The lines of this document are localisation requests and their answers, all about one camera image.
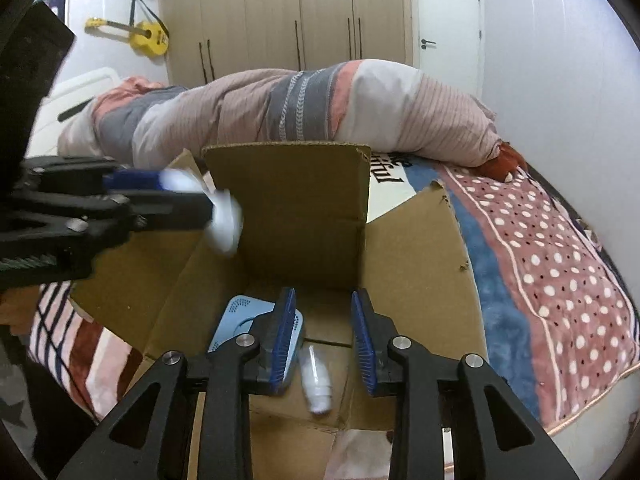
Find white small bottle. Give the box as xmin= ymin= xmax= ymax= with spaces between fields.
xmin=298 ymin=345 xmax=334 ymax=415
xmin=160 ymin=167 xmax=246 ymax=257

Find blue and white flat device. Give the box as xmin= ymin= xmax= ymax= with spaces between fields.
xmin=207 ymin=295 xmax=305 ymax=362

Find cardboard box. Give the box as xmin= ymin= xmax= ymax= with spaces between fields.
xmin=67 ymin=142 xmax=489 ymax=480

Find beige wooden wardrobe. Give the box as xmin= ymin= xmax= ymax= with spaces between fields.
xmin=157 ymin=0 xmax=416 ymax=86

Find grey star print cloth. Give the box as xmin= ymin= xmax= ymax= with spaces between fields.
xmin=0 ymin=340 xmax=38 ymax=433

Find orange plush toy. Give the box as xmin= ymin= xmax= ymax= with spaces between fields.
xmin=481 ymin=140 xmax=529 ymax=184

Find polka dot bed blanket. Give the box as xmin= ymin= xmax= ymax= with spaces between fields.
xmin=367 ymin=159 xmax=640 ymax=437

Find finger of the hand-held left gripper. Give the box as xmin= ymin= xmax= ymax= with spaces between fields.
xmin=20 ymin=156 xmax=166 ymax=199
xmin=10 ymin=191 xmax=216 ymax=252

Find yellow guitar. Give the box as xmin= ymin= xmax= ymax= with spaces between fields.
xmin=84 ymin=0 xmax=170 ymax=57

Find rolled striped duvet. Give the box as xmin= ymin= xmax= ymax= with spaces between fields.
xmin=57 ymin=60 xmax=501 ymax=169

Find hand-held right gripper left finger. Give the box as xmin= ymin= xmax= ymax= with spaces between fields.
xmin=57 ymin=287 xmax=299 ymax=480

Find striped pink blanket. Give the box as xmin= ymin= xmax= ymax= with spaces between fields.
xmin=27 ymin=280 xmax=147 ymax=422

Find wall poster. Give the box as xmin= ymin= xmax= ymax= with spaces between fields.
xmin=37 ymin=0 xmax=71 ymax=27

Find white bed headboard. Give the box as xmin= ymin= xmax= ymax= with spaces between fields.
xmin=30 ymin=67 xmax=124 ymax=157

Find white printed pillow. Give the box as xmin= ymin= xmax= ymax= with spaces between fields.
xmin=367 ymin=147 xmax=427 ymax=224

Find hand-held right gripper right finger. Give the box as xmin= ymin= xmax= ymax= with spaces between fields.
xmin=350 ymin=289 xmax=568 ymax=480

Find white door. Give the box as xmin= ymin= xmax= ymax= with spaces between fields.
xmin=412 ymin=0 xmax=485 ymax=97

